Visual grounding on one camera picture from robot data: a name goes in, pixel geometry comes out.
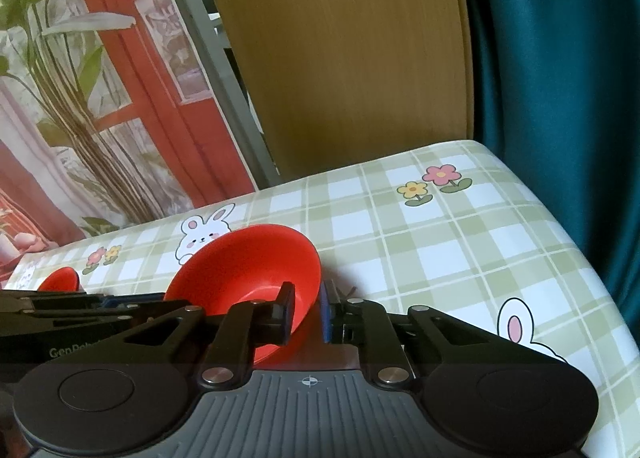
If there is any checkered bunny tablecloth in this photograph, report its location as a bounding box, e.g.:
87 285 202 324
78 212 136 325
8 140 639 457

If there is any red plastic bowl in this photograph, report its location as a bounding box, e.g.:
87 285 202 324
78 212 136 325
165 224 321 365
38 266 80 293

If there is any printed room backdrop cloth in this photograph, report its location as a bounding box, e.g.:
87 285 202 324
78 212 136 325
1 0 255 274

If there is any teal curtain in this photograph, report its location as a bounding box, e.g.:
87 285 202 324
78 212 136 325
466 0 639 330

